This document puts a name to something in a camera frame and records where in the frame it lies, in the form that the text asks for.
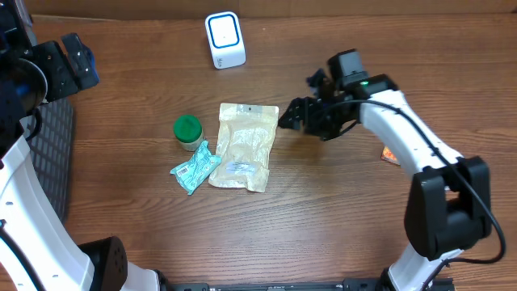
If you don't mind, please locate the beige paper pouch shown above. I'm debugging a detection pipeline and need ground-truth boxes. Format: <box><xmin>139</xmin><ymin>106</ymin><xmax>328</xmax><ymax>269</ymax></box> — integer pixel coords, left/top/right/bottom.
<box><xmin>208</xmin><ymin>103</ymin><xmax>279</xmax><ymax>192</ymax></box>

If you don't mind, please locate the orange snack packet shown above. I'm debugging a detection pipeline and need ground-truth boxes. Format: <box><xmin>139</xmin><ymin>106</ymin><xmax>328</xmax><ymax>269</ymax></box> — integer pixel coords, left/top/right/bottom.
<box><xmin>380</xmin><ymin>146</ymin><xmax>400</xmax><ymax>165</ymax></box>

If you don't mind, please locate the green capped bottle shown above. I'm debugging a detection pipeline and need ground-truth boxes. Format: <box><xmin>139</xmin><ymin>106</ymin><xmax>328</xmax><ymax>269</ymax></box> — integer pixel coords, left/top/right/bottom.
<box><xmin>173</xmin><ymin>115</ymin><xmax>204</xmax><ymax>151</ymax></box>

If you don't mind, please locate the teal snack packet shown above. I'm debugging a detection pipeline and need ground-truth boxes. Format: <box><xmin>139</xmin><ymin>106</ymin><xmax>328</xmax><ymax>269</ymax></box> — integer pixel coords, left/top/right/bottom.
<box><xmin>170</xmin><ymin>141</ymin><xmax>221</xmax><ymax>196</ymax></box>

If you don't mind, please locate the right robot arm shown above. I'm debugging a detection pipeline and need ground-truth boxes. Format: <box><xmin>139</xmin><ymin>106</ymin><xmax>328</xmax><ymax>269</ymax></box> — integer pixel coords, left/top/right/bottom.
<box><xmin>278</xmin><ymin>49</ymin><xmax>494</xmax><ymax>290</ymax></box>

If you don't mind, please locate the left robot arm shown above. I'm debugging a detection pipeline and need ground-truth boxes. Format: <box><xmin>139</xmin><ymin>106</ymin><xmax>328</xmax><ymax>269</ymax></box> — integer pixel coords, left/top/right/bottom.
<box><xmin>1</xmin><ymin>0</ymin><xmax>167</xmax><ymax>291</ymax></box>

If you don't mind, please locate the white barcode scanner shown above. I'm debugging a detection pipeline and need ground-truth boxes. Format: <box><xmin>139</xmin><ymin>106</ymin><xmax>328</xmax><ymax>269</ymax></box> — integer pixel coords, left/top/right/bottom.
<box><xmin>204</xmin><ymin>11</ymin><xmax>246</xmax><ymax>70</ymax></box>

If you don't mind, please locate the grey plastic mesh basket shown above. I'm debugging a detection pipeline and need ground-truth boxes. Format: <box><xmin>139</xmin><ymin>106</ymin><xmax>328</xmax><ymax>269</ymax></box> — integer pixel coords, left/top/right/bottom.
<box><xmin>21</xmin><ymin>88</ymin><xmax>75</xmax><ymax>222</ymax></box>

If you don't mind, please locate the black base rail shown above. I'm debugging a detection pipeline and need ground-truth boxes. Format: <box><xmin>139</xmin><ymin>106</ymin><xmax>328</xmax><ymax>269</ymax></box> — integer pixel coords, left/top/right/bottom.
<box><xmin>161</xmin><ymin>277</ymin><xmax>456</xmax><ymax>291</ymax></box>

